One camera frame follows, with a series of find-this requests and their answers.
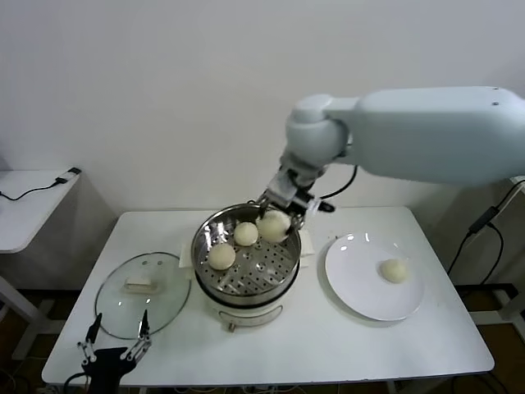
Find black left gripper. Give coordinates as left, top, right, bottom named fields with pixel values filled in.
left=77, top=309, right=153, bottom=394

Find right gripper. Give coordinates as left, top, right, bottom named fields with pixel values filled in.
left=257, top=163, right=326, bottom=239

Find white steamed baozi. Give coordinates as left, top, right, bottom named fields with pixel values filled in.
left=208, top=242, right=237, bottom=271
left=233, top=221, right=259, bottom=247
left=256, top=210, right=293, bottom=243
left=377, top=258, right=411, bottom=284

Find glass pot lid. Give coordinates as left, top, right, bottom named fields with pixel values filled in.
left=94, top=251, right=193, bottom=341

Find stainless steel steamer basket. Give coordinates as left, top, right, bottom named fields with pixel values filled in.
left=190, top=204, right=301, bottom=307

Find white round plate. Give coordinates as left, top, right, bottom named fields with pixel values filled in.
left=324, top=231, right=424, bottom=322

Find white side table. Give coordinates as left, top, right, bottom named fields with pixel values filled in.
left=0, top=168, right=119, bottom=362

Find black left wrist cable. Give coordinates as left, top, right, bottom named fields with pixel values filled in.
left=63, top=371, right=89, bottom=394

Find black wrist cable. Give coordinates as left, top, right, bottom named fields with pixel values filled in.
left=317, top=166, right=358, bottom=199
left=63, top=371, right=89, bottom=394

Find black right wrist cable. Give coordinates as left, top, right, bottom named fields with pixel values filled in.
left=317, top=166, right=358, bottom=199

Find thin black cable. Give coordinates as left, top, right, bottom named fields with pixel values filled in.
left=0, top=180, right=62, bottom=203

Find black power cable with adapter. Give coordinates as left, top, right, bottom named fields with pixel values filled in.
left=446, top=178, right=525, bottom=276

